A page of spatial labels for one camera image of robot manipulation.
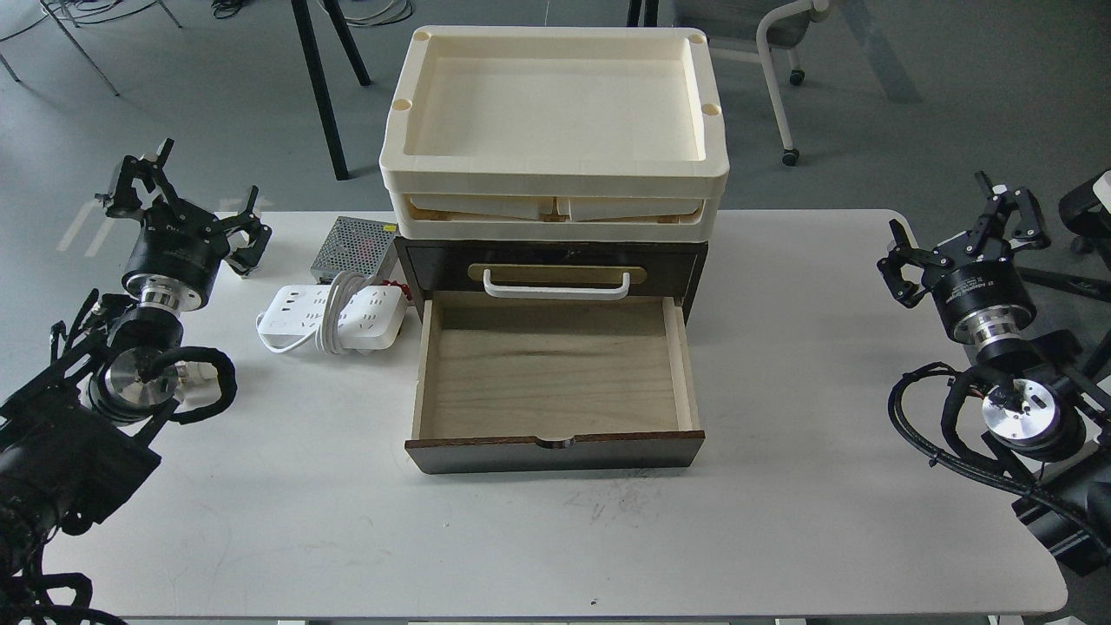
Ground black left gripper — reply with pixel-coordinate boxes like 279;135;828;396
96;138;273;310

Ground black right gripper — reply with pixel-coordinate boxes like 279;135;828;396
877;171;1052;345

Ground white power strip with cable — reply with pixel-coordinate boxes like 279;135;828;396
256;272;409;355

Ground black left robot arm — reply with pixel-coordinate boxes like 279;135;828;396
1;139;273;624

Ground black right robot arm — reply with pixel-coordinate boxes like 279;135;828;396
877;171;1109;576

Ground metal mesh power supply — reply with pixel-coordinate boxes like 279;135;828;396
311;216;399;284

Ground white plastic pipe valve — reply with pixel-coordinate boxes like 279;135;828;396
174;361;218;401

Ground black table legs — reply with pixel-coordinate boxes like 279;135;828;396
289;0;373;181

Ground grey metal chair legs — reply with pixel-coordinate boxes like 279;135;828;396
0;0;183;97

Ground cream plastic stacked tray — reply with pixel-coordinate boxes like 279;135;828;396
378;26;729;244

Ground open wooden drawer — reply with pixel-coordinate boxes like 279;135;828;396
404;292;705;474

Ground brass valve red handle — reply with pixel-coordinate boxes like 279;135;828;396
381;280;412;302

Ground white frame office chair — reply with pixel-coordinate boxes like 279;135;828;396
673;0;834;168

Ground white drawer handle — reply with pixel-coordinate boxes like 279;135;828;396
483;268;632;301

